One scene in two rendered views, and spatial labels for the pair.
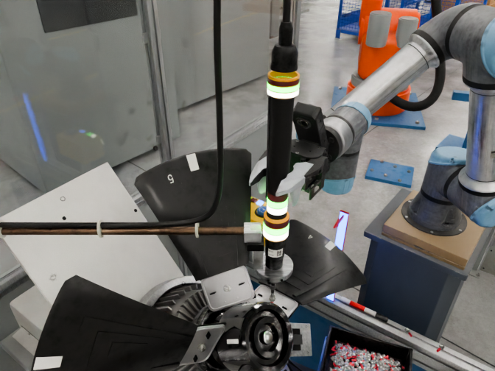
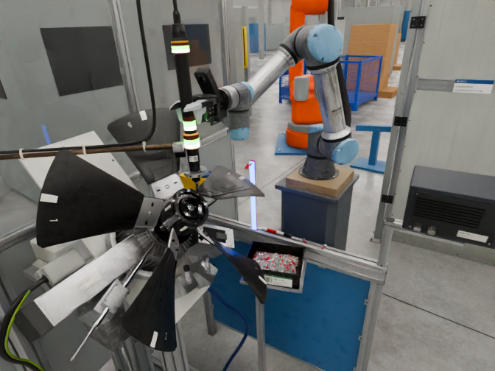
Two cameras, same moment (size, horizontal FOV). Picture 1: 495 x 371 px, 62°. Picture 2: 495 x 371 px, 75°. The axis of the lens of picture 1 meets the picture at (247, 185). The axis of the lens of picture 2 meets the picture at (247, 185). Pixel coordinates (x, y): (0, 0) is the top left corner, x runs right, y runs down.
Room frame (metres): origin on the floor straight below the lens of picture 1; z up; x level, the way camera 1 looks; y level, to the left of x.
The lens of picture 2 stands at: (-0.36, -0.14, 1.67)
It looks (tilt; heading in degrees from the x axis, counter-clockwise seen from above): 26 degrees down; 356
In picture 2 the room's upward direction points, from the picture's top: 3 degrees counter-clockwise
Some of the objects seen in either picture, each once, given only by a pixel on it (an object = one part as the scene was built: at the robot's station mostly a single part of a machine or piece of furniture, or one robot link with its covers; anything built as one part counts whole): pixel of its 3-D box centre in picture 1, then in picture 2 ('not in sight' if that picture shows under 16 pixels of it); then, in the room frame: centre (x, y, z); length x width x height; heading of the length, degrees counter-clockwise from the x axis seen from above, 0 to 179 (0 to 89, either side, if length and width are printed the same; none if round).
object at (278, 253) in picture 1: (278, 174); (187, 105); (0.55, -0.05, 1.48); 0.04 x 0.04 x 0.46
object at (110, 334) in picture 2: not in sight; (102, 314); (0.55, 0.36, 0.73); 0.15 x 0.09 x 0.22; 55
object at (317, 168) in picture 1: (308, 165); (205, 101); (0.57, -0.10, 1.48); 0.09 x 0.05 x 0.02; 155
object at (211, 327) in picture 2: not in sight; (206, 284); (1.03, 0.02, 0.39); 0.04 x 0.04 x 0.78; 55
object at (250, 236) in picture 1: (269, 249); (190, 158); (0.55, -0.04, 1.33); 0.09 x 0.07 x 0.10; 90
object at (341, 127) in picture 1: (328, 138); (225, 99); (0.70, -0.15, 1.46); 0.08 x 0.05 x 0.08; 55
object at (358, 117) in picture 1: (345, 126); (238, 95); (0.77, -0.20, 1.46); 0.11 x 0.08 x 0.09; 145
